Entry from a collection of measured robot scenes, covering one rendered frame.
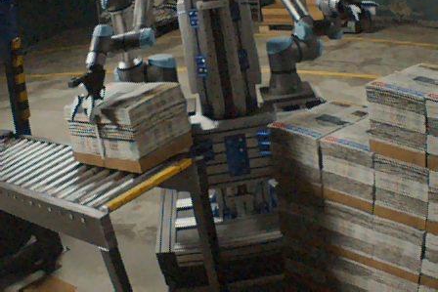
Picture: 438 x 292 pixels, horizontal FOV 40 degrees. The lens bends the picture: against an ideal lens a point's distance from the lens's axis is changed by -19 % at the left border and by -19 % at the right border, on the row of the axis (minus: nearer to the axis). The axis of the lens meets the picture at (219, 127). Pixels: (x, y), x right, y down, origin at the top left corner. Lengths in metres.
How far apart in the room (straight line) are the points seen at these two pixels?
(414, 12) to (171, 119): 6.96
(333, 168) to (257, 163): 0.75
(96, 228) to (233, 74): 1.21
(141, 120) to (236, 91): 0.81
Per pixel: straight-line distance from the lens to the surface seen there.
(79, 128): 2.54
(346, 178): 2.32
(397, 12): 9.26
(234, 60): 3.04
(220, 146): 3.02
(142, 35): 2.50
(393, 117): 2.05
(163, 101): 2.45
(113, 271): 2.19
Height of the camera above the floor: 1.61
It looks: 17 degrees down
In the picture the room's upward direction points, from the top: 9 degrees counter-clockwise
